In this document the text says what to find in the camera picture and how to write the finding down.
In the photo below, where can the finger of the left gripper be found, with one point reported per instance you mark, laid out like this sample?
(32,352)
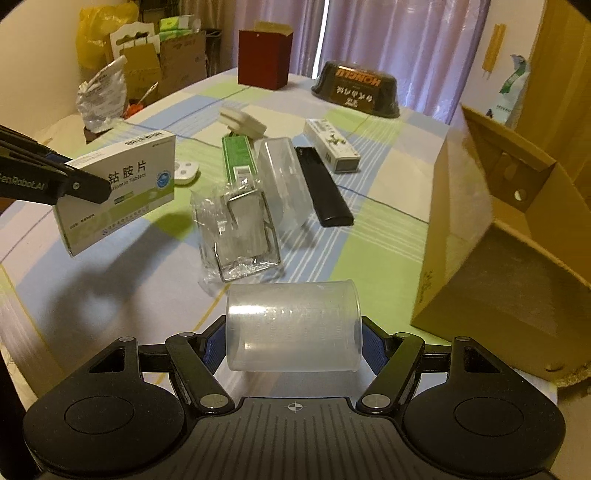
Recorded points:
(16,140)
(40,180)

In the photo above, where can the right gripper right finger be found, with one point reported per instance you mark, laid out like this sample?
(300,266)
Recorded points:
(394,359)

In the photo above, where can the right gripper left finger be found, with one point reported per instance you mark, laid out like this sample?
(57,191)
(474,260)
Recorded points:
(194,359)

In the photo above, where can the clear plastic measuring cup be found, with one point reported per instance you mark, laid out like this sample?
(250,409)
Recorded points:
(294,327)

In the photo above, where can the white medicine tablet box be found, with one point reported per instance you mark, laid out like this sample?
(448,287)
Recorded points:
(140,172)

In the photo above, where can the metal hook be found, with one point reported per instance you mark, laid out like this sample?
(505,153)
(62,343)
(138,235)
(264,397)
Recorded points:
(235,232)

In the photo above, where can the white remote control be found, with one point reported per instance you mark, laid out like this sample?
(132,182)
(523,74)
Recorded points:
(185,172)

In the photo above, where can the green white mouthwash box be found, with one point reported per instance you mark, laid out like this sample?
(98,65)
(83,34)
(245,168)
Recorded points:
(238,160)

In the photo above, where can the black item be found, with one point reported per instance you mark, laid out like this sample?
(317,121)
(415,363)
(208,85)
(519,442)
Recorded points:
(297,184)

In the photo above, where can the white power adapter plug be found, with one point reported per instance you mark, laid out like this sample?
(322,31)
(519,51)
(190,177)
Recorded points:
(241,123)

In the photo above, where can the white ointment box with bird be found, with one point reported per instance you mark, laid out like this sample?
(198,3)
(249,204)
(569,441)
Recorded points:
(333,148)

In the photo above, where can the crumpled silver foil bag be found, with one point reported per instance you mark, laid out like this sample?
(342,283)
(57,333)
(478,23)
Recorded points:
(101,100)

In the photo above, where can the yellow plastic bag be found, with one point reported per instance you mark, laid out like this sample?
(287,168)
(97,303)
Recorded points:
(95,25)

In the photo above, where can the large open cardboard box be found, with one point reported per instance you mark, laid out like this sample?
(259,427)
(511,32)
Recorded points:
(507,258)

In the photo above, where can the brown cardboard box stack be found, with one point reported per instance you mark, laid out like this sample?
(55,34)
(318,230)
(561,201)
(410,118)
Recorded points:
(171,64)

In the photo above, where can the dark red paper bag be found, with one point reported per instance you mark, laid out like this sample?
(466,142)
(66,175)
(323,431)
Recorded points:
(264,55)

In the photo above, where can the black Honglu food container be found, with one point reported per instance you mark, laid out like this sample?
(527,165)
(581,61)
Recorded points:
(367,91)

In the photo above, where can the green white snack bag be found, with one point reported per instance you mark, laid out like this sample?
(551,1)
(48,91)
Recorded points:
(505,106)

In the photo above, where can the golden brown curtain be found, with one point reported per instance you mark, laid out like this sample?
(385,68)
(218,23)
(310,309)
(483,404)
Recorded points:
(555,113)

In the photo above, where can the purple curtain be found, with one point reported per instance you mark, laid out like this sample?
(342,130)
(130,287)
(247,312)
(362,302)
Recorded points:
(428,46)

